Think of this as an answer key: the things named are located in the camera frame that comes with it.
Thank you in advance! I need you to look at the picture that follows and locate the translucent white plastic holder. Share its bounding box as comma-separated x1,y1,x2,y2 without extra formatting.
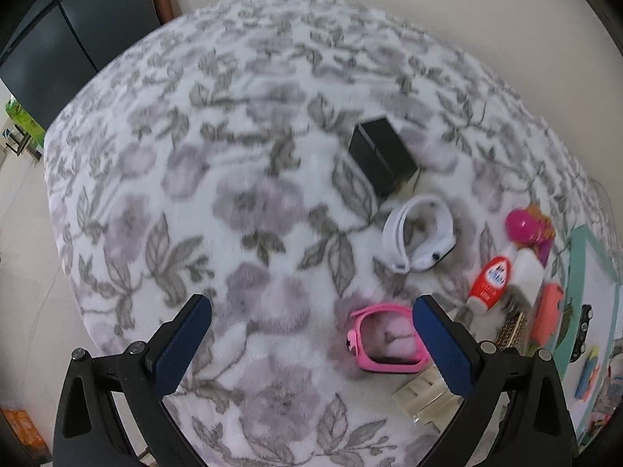
392,365,463,429

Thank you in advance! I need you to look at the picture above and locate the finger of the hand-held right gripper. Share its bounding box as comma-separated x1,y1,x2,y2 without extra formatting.
571,304,593,363

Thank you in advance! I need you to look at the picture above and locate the pink toy figure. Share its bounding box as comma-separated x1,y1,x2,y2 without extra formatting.
503,204,556,266

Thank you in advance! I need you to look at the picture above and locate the teal cardboard box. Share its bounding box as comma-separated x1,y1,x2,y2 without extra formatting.
555,226,623,443

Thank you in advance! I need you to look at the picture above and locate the gold patterned lighter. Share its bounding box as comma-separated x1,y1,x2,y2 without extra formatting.
494,297,529,348

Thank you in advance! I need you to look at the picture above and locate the green box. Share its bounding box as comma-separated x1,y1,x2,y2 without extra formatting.
4,98,47,147

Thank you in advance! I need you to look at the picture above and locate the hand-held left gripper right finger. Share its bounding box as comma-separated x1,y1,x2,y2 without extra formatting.
411,294,580,467

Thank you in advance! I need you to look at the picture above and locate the red and white glue bottle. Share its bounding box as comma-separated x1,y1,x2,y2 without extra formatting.
466,246,517,316

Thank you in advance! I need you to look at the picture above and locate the black box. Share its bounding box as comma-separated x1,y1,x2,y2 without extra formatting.
348,116,419,200

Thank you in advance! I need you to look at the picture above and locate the white charger plug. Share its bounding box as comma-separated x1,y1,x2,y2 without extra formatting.
511,248,545,302

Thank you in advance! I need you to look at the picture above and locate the white smartwatch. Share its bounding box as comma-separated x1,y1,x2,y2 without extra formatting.
381,193,458,273

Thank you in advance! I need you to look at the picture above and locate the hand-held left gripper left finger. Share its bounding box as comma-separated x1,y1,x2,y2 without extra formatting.
53,294,215,467

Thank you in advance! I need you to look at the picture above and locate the coral plastic piece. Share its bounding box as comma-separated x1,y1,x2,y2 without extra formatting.
530,283,565,351

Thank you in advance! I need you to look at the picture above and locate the dark cabinet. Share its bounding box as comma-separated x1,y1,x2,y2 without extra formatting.
0,0,164,130

